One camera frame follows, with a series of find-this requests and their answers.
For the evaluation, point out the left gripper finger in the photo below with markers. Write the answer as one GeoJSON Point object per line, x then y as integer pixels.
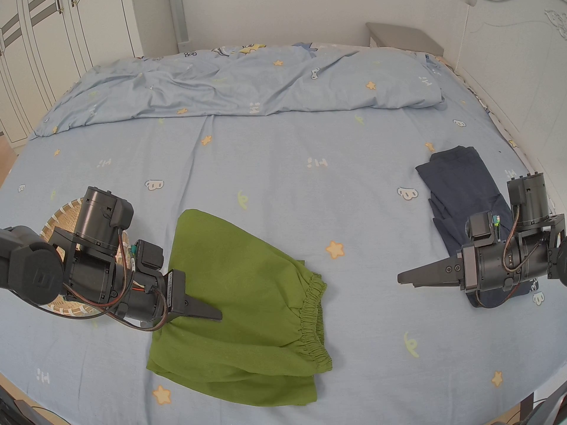
{"type": "Point", "coordinates": [197, 308]}

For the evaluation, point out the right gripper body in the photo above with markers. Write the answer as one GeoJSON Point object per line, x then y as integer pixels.
{"type": "Point", "coordinates": [487, 266]}

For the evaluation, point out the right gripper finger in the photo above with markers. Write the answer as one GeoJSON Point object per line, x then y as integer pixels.
{"type": "Point", "coordinates": [438, 270]}
{"type": "Point", "coordinates": [443, 285]}

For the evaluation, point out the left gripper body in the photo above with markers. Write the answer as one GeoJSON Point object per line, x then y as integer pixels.
{"type": "Point", "coordinates": [141, 301]}

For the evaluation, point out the green shorts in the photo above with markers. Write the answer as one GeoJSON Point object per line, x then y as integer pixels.
{"type": "Point", "coordinates": [248, 281]}

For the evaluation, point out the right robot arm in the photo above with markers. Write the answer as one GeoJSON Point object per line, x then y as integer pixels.
{"type": "Point", "coordinates": [529, 197]}

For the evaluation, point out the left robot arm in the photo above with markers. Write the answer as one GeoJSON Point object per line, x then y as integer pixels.
{"type": "Point", "coordinates": [31, 277]}

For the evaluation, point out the round woven basket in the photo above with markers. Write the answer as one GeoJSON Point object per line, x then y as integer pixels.
{"type": "Point", "coordinates": [62, 215]}

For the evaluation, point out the bed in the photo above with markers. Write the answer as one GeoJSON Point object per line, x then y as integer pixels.
{"type": "Point", "coordinates": [288, 157]}

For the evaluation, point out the dark blue T-shirt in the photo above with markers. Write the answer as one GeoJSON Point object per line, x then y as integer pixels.
{"type": "Point", "coordinates": [460, 179]}

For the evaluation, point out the pale blue quilt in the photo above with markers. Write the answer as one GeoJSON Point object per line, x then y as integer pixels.
{"type": "Point", "coordinates": [243, 86]}

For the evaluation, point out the grey bedside table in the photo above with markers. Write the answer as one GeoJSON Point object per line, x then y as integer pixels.
{"type": "Point", "coordinates": [403, 36]}

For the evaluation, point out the white wardrobe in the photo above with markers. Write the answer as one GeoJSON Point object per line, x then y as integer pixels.
{"type": "Point", "coordinates": [44, 38]}

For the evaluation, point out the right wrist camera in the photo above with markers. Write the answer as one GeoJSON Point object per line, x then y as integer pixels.
{"type": "Point", "coordinates": [480, 226]}

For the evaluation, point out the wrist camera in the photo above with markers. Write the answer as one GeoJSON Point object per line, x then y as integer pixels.
{"type": "Point", "coordinates": [149, 255]}
{"type": "Point", "coordinates": [480, 226]}

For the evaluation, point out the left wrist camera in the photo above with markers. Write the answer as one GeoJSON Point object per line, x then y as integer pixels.
{"type": "Point", "coordinates": [149, 255]}

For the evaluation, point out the pale grey wall duct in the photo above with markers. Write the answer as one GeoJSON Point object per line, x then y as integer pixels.
{"type": "Point", "coordinates": [179, 7]}

